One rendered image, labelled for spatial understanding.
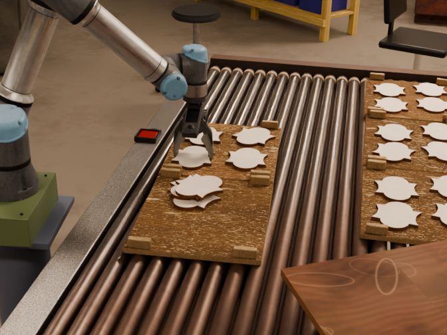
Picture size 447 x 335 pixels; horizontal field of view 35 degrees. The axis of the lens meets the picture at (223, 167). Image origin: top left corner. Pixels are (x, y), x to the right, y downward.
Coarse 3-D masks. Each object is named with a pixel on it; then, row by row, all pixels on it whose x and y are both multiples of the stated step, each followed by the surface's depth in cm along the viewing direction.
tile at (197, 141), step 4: (212, 128) 245; (212, 132) 242; (216, 132) 242; (220, 132) 242; (200, 136) 239; (216, 136) 239; (184, 140) 238; (188, 140) 238; (192, 140) 236; (196, 140) 236; (200, 140) 236; (216, 140) 236; (192, 144) 235; (196, 144) 234; (200, 144) 234
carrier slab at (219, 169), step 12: (228, 132) 245; (276, 132) 246; (216, 144) 236; (228, 144) 236; (276, 144) 237; (168, 156) 227; (216, 156) 228; (228, 156) 228; (276, 156) 229; (204, 168) 220; (216, 168) 221; (228, 168) 221; (264, 168) 221; (240, 180) 215
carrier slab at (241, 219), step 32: (160, 192) 206; (224, 192) 207; (256, 192) 207; (160, 224) 190; (192, 224) 191; (224, 224) 191; (256, 224) 191; (160, 256) 180; (192, 256) 178; (224, 256) 177
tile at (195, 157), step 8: (184, 152) 227; (192, 152) 227; (200, 152) 227; (176, 160) 222; (184, 160) 222; (192, 160) 222; (200, 160) 223; (208, 160) 223; (184, 168) 219; (192, 168) 219
